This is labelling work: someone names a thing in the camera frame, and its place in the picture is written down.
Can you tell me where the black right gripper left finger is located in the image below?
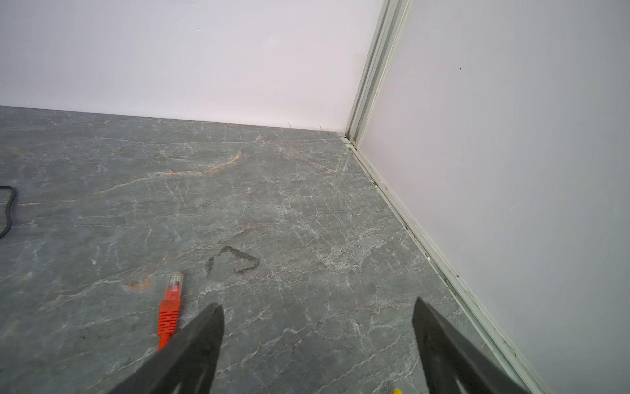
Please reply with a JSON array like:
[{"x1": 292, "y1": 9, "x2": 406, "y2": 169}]
[{"x1": 111, "y1": 303, "x2": 225, "y2": 393}]

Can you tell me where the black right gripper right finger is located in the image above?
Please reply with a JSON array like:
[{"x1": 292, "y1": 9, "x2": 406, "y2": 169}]
[{"x1": 412, "y1": 297, "x2": 528, "y2": 394}]

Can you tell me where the red ethernet cable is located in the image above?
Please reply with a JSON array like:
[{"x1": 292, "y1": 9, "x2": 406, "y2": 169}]
[{"x1": 157, "y1": 272, "x2": 185, "y2": 351}]

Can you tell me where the aluminium frame rail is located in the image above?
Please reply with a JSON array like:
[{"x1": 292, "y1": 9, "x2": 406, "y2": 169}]
[{"x1": 339, "y1": 0, "x2": 555, "y2": 394}]

